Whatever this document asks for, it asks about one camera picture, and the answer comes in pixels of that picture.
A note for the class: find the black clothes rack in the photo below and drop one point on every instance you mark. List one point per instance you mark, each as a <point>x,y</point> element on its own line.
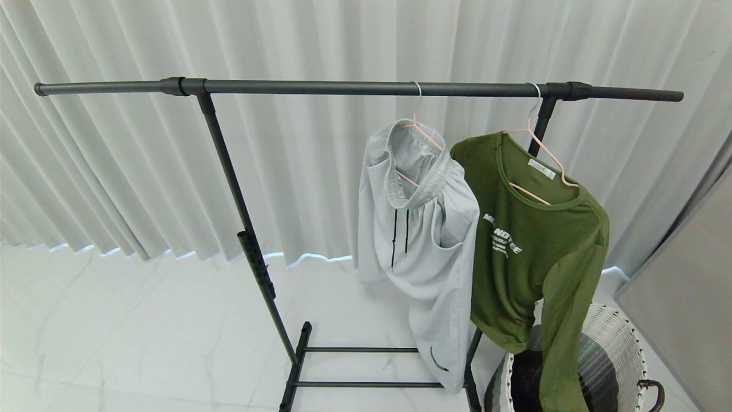
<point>314,87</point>

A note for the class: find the white curtain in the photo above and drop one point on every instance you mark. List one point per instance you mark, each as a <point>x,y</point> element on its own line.
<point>286,160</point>

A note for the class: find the green garment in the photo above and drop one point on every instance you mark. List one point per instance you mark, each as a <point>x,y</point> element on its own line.
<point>532,263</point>

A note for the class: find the pink clothes hanger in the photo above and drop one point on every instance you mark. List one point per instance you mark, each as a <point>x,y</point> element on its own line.
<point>546,153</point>
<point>426,136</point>

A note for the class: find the pale grey shorts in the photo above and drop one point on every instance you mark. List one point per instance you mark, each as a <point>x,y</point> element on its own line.
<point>434,257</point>

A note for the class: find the white laundry basket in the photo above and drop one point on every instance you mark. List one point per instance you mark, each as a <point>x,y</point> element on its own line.
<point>617,343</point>

